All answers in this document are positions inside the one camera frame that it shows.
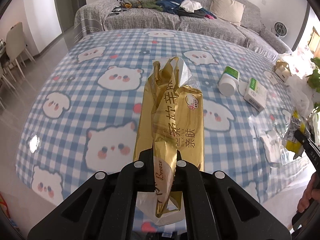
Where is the yellow silver snack wrapper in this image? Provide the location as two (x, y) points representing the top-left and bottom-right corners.
(283, 109), (311, 160)

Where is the white tissue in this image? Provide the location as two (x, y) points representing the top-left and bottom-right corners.
(260, 129), (284, 167)

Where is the gold tissue pack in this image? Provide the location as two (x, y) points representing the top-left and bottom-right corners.
(133, 56), (204, 226)

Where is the black trash bin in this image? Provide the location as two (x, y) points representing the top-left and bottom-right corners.
(130, 231), (188, 240)

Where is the right hand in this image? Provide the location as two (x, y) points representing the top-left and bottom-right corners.
(297, 172), (320, 213)

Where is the white plastic bag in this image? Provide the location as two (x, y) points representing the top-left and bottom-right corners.
(285, 75), (313, 118)

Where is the green potted plant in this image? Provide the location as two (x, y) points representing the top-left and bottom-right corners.
(307, 57), (320, 113)

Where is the white green medicine box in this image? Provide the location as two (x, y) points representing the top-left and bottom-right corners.
(244, 77), (267, 112)

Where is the small gold box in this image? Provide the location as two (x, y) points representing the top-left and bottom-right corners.
(274, 60), (292, 82)

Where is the blue checkered tablecloth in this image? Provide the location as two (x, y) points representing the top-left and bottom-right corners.
(16, 29), (312, 226)

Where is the white pill bottle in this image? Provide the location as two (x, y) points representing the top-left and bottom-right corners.
(218, 66), (240, 96)

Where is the white fan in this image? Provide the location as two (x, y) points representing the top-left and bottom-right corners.
(272, 21), (287, 39)

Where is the beige pillow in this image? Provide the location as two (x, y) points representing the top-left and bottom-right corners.
(210, 0), (245, 26)

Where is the grey sofa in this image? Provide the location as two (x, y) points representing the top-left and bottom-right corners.
(74, 0), (292, 60)

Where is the white dining chair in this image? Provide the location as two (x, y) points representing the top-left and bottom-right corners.
(5, 22), (36, 78)

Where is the pile of clothes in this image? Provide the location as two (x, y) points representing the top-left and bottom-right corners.
(121, 0), (217, 19)

